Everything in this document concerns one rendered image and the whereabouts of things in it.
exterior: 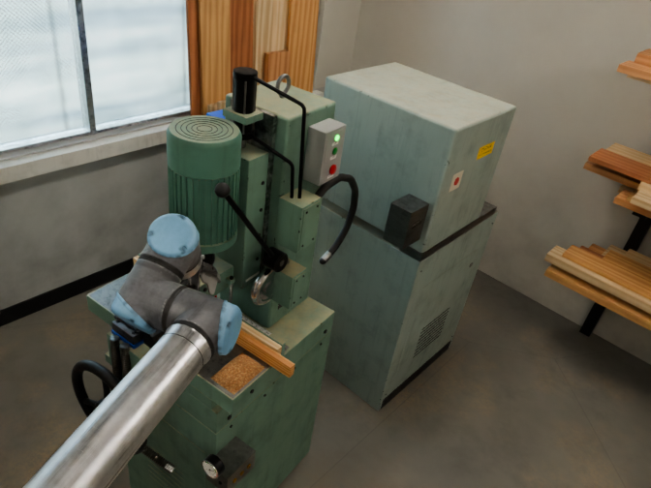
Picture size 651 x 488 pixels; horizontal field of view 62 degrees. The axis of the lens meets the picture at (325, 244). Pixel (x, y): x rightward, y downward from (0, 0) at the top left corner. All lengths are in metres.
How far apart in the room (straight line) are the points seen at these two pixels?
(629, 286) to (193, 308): 2.33
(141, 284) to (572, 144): 2.66
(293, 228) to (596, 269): 1.82
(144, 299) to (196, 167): 0.40
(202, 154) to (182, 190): 0.12
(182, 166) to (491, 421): 2.02
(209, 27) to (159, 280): 1.98
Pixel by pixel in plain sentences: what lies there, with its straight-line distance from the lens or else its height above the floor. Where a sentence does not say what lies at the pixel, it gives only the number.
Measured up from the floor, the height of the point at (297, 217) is 1.27.
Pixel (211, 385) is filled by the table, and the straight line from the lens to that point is 1.51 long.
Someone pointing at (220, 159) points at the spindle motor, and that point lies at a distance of 1.30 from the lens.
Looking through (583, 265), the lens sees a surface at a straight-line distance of 2.97.
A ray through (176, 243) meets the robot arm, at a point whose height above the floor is 1.45.
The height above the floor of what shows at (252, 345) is 0.93.
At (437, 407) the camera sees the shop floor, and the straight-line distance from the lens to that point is 2.79.
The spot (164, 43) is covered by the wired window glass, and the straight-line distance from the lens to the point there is 3.01.
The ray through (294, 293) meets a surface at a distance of 1.61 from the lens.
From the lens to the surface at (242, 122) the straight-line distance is 1.40.
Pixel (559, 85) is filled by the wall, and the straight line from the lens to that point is 3.26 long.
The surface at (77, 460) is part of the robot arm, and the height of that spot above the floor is 1.38.
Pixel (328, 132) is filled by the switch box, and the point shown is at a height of 1.48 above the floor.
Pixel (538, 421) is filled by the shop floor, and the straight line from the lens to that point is 2.95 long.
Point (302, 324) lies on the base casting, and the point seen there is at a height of 0.80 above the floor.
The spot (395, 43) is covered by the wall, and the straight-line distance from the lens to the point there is 3.73.
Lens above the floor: 2.04
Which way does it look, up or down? 34 degrees down
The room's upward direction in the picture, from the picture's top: 9 degrees clockwise
